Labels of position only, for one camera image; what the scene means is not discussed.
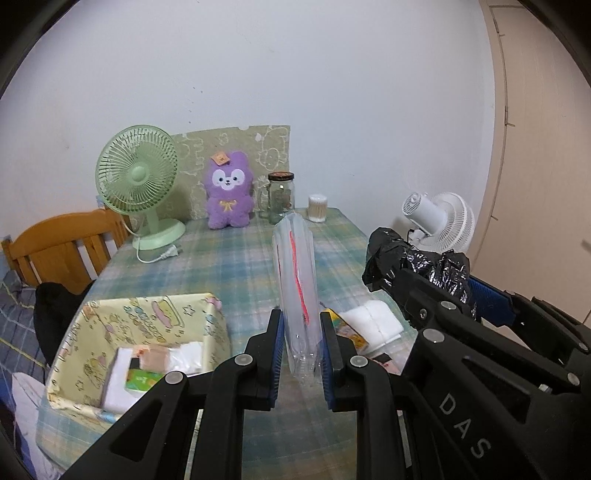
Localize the black garbage bag roll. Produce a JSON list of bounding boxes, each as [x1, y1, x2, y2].
[[362, 227, 476, 318]]

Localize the green tissue pack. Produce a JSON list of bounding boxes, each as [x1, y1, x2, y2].
[[124, 369, 163, 392]]

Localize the beige stockings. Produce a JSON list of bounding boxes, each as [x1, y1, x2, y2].
[[133, 345, 170, 373]]

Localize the yellow cartoon storage box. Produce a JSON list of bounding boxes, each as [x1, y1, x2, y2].
[[47, 293, 230, 427]]

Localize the clear plastic bag pack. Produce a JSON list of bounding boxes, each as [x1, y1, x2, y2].
[[273, 212, 322, 384]]

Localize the pink cartoon packet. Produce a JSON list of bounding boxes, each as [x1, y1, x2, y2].
[[372, 353, 404, 376]]

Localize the yellow cartoon small box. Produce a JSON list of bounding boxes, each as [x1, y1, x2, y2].
[[324, 308, 369, 354]]

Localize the plaid tablecloth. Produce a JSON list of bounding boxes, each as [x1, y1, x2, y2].
[[35, 207, 417, 480]]

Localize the beige door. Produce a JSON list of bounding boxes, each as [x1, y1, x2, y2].
[[471, 1, 590, 323]]

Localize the white standing fan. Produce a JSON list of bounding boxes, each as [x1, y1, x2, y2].
[[402, 192, 476, 253]]

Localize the white clothing on bed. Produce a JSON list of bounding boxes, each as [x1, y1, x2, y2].
[[11, 372, 62, 479]]

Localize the cotton swab container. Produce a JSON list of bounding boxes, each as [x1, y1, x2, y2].
[[307, 194, 328, 223]]

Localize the blue plaid pillow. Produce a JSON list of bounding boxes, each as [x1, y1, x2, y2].
[[0, 270, 47, 384]]

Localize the black clothing on bed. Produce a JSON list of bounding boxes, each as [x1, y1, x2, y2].
[[33, 281, 94, 366]]

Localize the glass jar with lid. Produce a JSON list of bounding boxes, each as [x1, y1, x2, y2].
[[257, 171, 294, 224]]

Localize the patterned green board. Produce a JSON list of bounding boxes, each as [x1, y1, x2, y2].
[[169, 123, 292, 221]]

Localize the purple plush toy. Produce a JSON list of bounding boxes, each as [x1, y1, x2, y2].
[[204, 151, 254, 230]]

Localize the green desk fan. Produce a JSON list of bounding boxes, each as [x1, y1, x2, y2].
[[95, 125, 185, 265]]

